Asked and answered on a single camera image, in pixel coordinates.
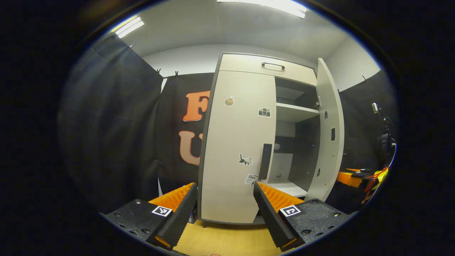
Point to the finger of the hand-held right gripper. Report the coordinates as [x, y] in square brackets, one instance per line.
[348, 179]
[353, 170]

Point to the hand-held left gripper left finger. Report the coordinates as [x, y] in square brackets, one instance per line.
[181, 217]

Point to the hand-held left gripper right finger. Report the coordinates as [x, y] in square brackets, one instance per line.
[270, 217]

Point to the beige door with cherry sticker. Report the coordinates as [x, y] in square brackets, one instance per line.
[327, 160]

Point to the beige double-door shoe cabinet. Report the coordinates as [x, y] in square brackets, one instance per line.
[295, 112]

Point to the beige door with camera sticker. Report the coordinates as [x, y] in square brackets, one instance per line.
[231, 142]

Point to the beige cabinet drawer front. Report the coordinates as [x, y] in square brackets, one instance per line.
[245, 64]

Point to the dark blue box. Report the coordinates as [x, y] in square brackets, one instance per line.
[193, 217]

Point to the black backdrop cloth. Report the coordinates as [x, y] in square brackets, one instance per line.
[106, 124]

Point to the long ceiling light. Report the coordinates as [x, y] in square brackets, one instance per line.
[270, 5]

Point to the short ceiling light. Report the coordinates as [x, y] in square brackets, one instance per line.
[129, 26]

